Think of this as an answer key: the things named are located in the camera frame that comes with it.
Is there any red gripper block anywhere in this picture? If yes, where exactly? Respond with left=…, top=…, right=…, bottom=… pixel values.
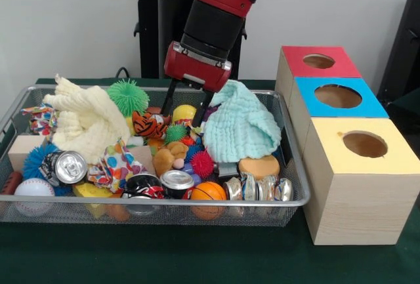
left=159, top=41, right=233, bottom=129

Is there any small tiger plush toy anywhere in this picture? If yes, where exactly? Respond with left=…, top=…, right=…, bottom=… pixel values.
left=131, top=110, right=171, bottom=140

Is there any colourful dotted packet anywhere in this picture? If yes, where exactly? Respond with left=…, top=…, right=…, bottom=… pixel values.
left=87, top=138, right=148, bottom=193

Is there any cream knitted cloth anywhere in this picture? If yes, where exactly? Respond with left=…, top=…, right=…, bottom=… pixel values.
left=42, top=73, right=132, bottom=165

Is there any wooden box with three holes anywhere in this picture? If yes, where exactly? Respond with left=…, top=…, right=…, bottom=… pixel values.
left=274, top=45, right=420, bottom=245

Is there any green spiky rubber ball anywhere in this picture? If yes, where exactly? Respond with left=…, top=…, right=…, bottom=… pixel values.
left=106, top=79, right=151, bottom=117

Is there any mint green knitted cloth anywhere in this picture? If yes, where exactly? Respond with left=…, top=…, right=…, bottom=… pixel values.
left=203, top=79, right=282, bottom=162

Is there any small orange basketball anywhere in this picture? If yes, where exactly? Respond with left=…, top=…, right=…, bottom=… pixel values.
left=190, top=181, right=228, bottom=220

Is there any round orange sponge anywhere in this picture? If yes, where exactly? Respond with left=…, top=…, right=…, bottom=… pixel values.
left=238, top=155, right=282, bottom=180

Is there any crushed flattened drink can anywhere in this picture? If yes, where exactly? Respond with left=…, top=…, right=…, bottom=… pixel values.
left=224, top=172, right=294, bottom=201

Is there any crushed silver can black label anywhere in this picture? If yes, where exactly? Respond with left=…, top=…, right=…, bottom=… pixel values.
left=38, top=150, right=89, bottom=187

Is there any dark green table cloth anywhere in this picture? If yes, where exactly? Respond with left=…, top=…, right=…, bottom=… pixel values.
left=0, top=77, right=420, bottom=284
left=389, top=89, right=420, bottom=140

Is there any blue spiky rubber ball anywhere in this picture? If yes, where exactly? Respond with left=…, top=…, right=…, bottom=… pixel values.
left=22, top=142, right=60, bottom=180

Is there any plain wooden block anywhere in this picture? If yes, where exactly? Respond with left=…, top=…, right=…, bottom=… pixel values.
left=8, top=135, right=47, bottom=172

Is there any white baseball red stitching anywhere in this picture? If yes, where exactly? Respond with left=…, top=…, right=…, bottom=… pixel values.
left=13, top=178, right=56, bottom=216

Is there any black floor stand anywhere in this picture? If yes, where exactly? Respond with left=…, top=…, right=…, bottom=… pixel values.
left=376, top=0, right=420, bottom=101

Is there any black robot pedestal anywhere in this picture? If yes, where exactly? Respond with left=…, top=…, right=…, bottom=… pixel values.
left=127, top=0, right=264, bottom=80

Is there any shallow wire mesh bin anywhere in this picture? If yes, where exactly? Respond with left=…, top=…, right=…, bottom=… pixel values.
left=0, top=83, right=312, bottom=228

